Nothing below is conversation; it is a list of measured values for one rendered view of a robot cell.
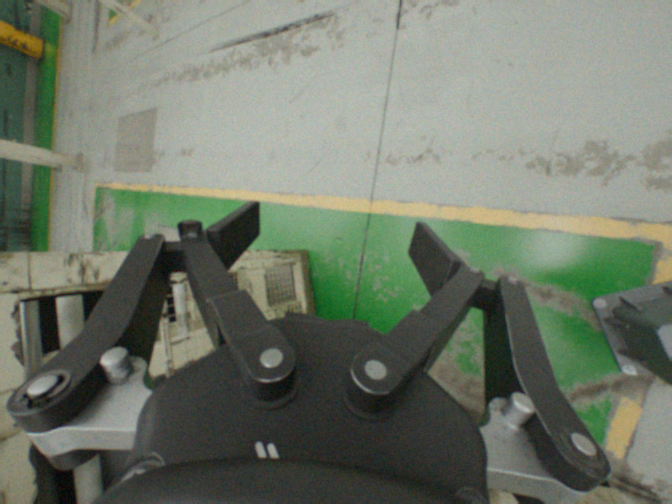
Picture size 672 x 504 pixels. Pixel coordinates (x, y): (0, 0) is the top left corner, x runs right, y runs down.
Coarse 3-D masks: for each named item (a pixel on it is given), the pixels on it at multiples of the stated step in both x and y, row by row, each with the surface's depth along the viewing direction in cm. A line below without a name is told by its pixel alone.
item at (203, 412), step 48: (288, 336) 8; (336, 336) 8; (192, 384) 6; (240, 384) 6; (336, 384) 6; (432, 384) 7; (144, 432) 5; (192, 432) 5; (240, 432) 5; (288, 432) 5; (336, 432) 5; (384, 432) 5; (432, 432) 5; (480, 432) 6; (144, 480) 3; (192, 480) 3; (240, 480) 2; (288, 480) 2; (336, 480) 3; (384, 480) 3; (432, 480) 5; (480, 480) 5
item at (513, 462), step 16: (496, 400) 7; (512, 400) 6; (528, 400) 6; (480, 416) 7; (496, 416) 7; (512, 416) 6; (528, 416) 6; (496, 432) 6; (512, 432) 6; (496, 448) 6; (512, 448) 6; (528, 448) 6; (496, 464) 6; (512, 464) 6; (528, 464) 6; (544, 464) 6; (496, 480) 6; (512, 480) 6; (528, 480) 5; (544, 480) 5; (544, 496) 6; (560, 496) 5; (576, 496) 5
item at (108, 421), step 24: (120, 360) 6; (144, 360) 7; (120, 384) 6; (144, 384) 6; (96, 408) 6; (120, 408) 6; (48, 432) 5; (72, 432) 5; (96, 432) 5; (120, 432) 5
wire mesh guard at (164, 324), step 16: (256, 256) 104; (272, 256) 113; (288, 256) 123; (240, 272) 97; (272, 272) 112; (288, 288) 120; (304, 288) 130; (176, 304) 74; (304, 304) 128; (192, 320) 77
